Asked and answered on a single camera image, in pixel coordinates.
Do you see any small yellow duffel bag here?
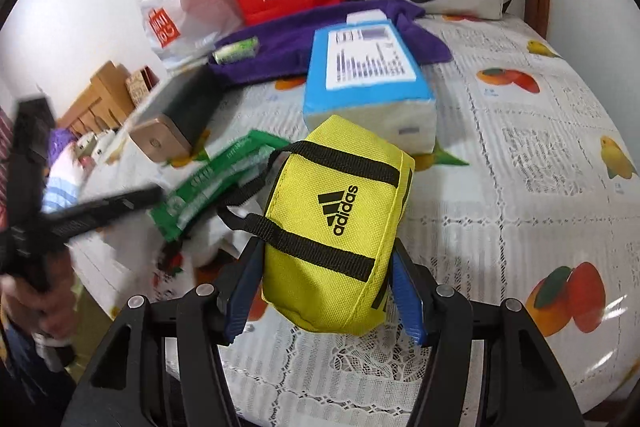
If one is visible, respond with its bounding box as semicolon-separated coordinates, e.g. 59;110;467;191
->
217;116;417;337

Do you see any pastel striped pillow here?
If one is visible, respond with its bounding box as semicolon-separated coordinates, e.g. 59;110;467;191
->
42;152;93;212

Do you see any patterned brown box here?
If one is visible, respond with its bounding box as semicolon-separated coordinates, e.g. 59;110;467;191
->
125;66;161;105

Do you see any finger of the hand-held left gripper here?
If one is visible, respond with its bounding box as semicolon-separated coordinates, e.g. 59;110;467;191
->
107;186;165;220

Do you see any dark pouch with tan end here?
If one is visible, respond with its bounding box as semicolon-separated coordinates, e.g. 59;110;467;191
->
129;64;221;165

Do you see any wooden bed headboard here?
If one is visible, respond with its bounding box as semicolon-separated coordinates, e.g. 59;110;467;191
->
59;61;138;138

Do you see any blue tissue pack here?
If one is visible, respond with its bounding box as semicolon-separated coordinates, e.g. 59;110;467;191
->
302;9;438;155

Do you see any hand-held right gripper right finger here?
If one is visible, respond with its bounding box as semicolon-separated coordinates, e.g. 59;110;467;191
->
390;249;586;427

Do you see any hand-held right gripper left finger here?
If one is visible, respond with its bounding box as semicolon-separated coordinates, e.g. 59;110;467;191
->
60;239;266;427

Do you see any fruit printed tablecloth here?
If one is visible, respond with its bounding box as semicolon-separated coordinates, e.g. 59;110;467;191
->
65;12;640;427

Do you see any green and white packet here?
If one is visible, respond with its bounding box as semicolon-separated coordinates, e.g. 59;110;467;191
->
152;129;291;243

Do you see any purple plush toy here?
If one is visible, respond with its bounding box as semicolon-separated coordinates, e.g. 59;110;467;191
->
50;127;78;158

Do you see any olive green cloth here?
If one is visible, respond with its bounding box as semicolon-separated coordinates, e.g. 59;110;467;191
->
70;287;116;358

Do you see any person's left forearm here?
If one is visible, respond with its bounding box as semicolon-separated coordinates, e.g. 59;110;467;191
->
0;317;76;408

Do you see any small green tube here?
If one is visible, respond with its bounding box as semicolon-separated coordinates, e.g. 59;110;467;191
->
212;36;260;64

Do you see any person's left hand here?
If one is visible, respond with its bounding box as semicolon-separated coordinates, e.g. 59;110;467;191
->
0;252;76;333

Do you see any purple cloth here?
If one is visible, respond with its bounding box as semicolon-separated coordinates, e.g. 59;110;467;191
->
207;0;453;88

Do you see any white spotted plush toy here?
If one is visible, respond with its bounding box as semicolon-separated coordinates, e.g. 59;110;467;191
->
75;132;121;162

